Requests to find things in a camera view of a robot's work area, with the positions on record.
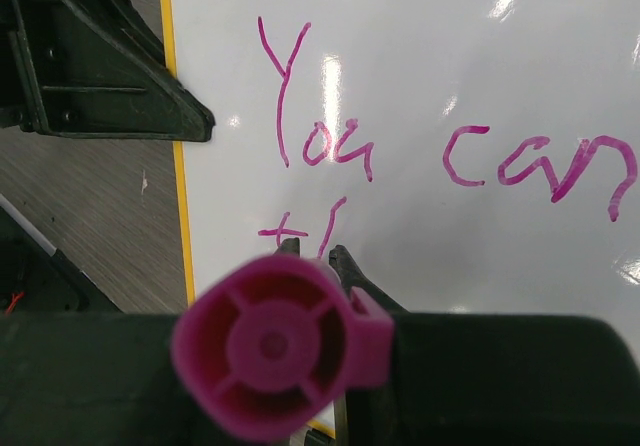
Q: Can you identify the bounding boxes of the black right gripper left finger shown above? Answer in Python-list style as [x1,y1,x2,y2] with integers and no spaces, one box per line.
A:
[0,235,301,446]

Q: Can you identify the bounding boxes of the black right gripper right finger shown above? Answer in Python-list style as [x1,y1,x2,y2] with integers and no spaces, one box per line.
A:
[329,246,639,445]

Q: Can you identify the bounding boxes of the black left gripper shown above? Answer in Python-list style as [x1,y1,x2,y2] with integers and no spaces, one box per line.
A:
[1,0,215,142]

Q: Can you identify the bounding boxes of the pink-capped whiteboard marker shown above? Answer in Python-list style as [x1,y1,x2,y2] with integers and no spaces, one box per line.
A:
[171,253,394,443]

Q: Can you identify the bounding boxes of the orange-framed whiteboard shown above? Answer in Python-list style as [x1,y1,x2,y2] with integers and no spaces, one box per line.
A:
[162,0,639,369]

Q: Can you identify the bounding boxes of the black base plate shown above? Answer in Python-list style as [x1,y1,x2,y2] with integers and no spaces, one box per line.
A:
[1,197,119,315]

